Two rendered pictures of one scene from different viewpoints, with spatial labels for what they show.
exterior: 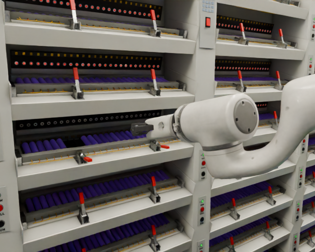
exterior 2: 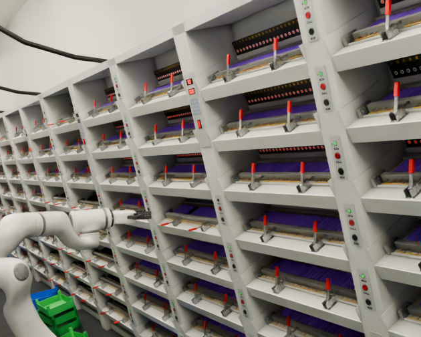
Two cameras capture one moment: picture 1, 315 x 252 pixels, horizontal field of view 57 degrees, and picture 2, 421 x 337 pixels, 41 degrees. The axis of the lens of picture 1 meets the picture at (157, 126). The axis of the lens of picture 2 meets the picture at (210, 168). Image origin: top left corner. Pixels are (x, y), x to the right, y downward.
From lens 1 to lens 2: 2.63 m
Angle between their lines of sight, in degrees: 93
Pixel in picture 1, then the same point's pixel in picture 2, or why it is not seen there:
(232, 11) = not seen: hidden behind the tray
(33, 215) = (180, 249)
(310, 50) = (330, 128)
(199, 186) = (235, 277)
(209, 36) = (204, 136)
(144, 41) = (176, 147)
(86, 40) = (158, 151)
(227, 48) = (222, 144)
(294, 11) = (285, 75)
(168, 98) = (196, 190)
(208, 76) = (214, 173)
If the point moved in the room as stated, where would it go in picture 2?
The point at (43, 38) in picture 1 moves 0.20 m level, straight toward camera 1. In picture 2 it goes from (148, 152) to (105, 163)
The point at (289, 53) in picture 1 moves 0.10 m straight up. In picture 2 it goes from (295, 138) to (288, 105)
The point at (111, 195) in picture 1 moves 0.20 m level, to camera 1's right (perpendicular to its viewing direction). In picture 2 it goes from (205, 255) to (202, 269)
